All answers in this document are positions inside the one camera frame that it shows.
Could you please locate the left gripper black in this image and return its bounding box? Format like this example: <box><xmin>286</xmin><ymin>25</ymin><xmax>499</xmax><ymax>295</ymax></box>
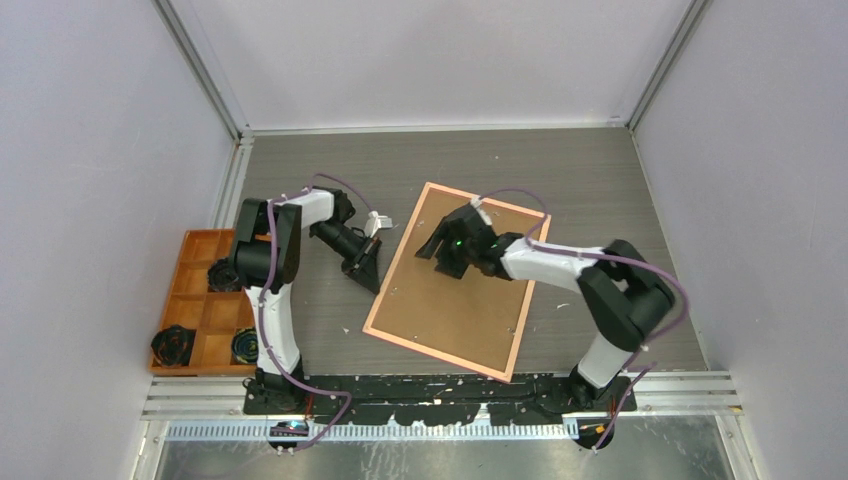
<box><xmin>311</xmin><ymin>221</ymin><xmax>382</xmax><ymax>295</ymax></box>

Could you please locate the brown frame backing board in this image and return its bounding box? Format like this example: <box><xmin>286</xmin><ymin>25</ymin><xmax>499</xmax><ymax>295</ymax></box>
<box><xmin>370</xmin><ymin>188</ymin><xmax>546</xmax><ymax>376</ymax></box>

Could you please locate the pink wooden picture frame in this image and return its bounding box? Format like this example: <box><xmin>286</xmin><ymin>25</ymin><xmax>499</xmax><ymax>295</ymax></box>
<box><xmin>362</xmin><ymin>181</ymin><xmax>552</xmax><ymax>385</ymax></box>

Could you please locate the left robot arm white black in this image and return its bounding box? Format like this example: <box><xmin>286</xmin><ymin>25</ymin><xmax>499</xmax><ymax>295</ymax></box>
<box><xmin>228</xmin><ymin>188</ymin><xmax>393</xmax><ymax>414</ymax></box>

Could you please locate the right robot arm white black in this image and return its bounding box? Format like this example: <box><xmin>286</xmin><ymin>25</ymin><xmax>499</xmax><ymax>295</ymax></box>
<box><xmin>415</xmin><ymin>203</ymin><xmax>676</xmax><ymax>411</ymax></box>

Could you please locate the orange compartment tray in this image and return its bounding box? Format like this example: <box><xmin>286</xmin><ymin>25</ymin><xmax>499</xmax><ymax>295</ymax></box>
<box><xmin>148</xmin><ymin>229</ymin><xmax>255</xmax><ymax>376</ymax></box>

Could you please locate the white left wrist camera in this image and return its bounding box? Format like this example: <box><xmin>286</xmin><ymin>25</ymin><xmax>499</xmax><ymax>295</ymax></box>
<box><xmin>363</xmin><ymin>210</ymin><xmax>394</xmax><ymax>238</ymax></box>

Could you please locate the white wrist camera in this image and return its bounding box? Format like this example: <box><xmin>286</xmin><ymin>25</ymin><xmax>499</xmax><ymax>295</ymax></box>
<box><xmin>469</xmin><ymin>196</ymin><xmax>492</xmax><ymax>226</ymax></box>
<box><xmin>363</xmin><ymin>210</ymin><xmax>394</xmax><ymax>238</ymax></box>

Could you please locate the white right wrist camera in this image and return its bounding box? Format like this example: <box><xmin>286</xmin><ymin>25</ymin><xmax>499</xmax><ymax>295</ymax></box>
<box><xmin>469</xmin><ymin>196</ymin><xmax>492</xmax><ymax>226</ymax></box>

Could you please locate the black yellow coiled cable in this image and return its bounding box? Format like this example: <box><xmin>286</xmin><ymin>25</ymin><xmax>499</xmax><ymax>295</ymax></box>
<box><xmin>229</xmin><ymin>327</ymin><xmax>261</xmax><ymax>367</ymax></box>

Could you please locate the black coiled cable upper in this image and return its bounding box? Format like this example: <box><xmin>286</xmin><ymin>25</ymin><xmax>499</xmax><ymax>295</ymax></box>
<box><xmin>206</xmin><ymin>257</ymin><xmax>243</xmax><ymax>294</ymax></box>

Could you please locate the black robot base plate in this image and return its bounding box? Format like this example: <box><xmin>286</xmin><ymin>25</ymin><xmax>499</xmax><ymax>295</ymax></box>
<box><xmin>242</xmin><ymin>373</ymin><xmax>637</xmax><ymax>426</ymax></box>

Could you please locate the black coiled cable bottom-left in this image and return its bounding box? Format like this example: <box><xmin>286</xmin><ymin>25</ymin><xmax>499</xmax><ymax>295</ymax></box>
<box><xmin>150</xmin><ymin>324</ymin><xmax>197</xmax><ymax>369</ymax></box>

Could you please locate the aluminium rail front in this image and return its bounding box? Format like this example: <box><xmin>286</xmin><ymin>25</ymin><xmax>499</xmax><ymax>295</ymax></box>
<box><xmin>142</xmin><ymin>371</ymin><xmax>743</xmax><ymax>424</ymax></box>

